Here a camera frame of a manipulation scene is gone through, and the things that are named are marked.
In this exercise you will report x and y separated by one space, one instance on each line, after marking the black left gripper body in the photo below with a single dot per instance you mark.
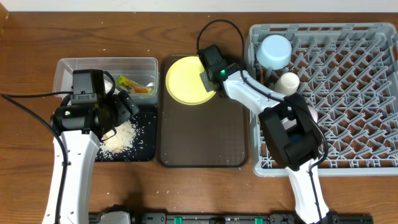
117 111

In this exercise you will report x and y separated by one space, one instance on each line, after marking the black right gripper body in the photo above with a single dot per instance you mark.
205 78

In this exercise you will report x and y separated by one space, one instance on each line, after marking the pile of rice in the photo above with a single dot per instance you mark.
122 146

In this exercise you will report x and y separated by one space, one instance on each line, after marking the yellow snack wrapper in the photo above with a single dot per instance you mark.
132 86

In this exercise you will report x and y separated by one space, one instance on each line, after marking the yellow plate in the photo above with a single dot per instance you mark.
184 84

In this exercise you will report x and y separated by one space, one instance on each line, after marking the wooden chopstick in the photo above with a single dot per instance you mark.
262 75

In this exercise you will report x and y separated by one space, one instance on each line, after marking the light blue bowl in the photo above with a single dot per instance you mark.
274 52

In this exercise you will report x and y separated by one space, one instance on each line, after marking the cream cup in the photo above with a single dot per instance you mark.
287 84

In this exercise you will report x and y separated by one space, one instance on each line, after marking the pink bowl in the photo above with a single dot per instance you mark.
313 113

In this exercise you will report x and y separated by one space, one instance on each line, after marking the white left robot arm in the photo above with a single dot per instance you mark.
80 123

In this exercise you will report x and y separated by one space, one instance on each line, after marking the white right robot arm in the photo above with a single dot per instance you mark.
292 136

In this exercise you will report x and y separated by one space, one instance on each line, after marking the clear plastic waste bin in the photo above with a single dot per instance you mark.
142 70

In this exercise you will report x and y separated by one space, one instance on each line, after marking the black waste tray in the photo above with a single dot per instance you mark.
147 119

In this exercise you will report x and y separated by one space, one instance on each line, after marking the grey dishwasher rack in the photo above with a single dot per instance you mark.
348 74

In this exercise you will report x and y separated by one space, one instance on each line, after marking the brown serving tray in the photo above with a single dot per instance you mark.
209 135

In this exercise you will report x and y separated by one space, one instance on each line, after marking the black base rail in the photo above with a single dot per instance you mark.
121 214

